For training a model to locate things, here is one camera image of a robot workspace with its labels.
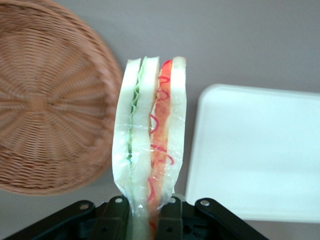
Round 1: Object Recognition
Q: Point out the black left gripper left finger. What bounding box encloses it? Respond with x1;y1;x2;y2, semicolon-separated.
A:
92;195;131;240

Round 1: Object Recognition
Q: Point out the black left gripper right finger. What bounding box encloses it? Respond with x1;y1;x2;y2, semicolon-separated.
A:
155;195;185;240

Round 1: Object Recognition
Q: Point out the triangle sandwich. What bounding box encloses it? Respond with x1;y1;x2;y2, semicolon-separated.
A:
111;56;188;240

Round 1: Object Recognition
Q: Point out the beige rectangular tray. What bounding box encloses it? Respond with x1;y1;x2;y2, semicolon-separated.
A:
184;83;320;223

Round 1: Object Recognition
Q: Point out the round brown wicker basket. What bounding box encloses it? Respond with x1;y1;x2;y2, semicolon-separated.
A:
0;0;123;196

